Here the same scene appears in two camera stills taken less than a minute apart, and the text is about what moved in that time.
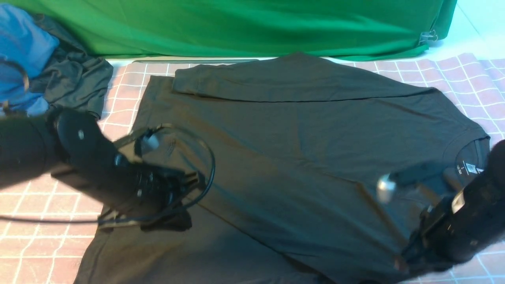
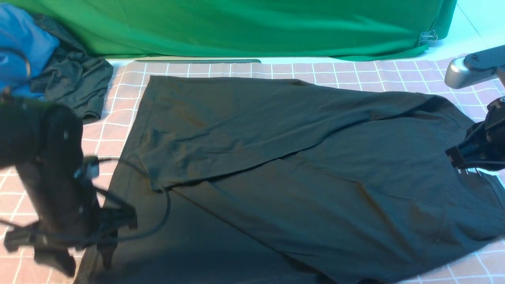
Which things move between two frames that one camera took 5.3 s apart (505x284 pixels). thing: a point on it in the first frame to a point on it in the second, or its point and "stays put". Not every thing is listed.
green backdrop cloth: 344,29 stays put
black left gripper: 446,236 to 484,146
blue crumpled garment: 25,42 stays put
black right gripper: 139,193 to 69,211
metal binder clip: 429,36 stays put
